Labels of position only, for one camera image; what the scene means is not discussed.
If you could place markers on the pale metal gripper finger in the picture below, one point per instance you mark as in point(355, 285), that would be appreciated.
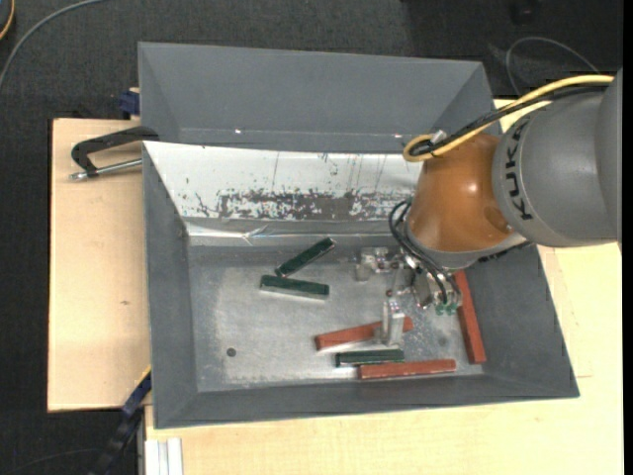
point(372, 261)
point(393, 322)

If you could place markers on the dark green flat block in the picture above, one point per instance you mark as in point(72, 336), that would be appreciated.
point(370, 357)
point(294, 286)
point(305, 256)

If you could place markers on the red-brown flat block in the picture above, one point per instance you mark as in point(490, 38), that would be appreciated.
point(346, 335)
point(406, 368)
point(471, 322)

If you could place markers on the grey metal bin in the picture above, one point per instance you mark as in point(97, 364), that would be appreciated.
point(277, 329)

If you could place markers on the pale wood flat board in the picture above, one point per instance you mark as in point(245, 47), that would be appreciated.
point(94, 265)

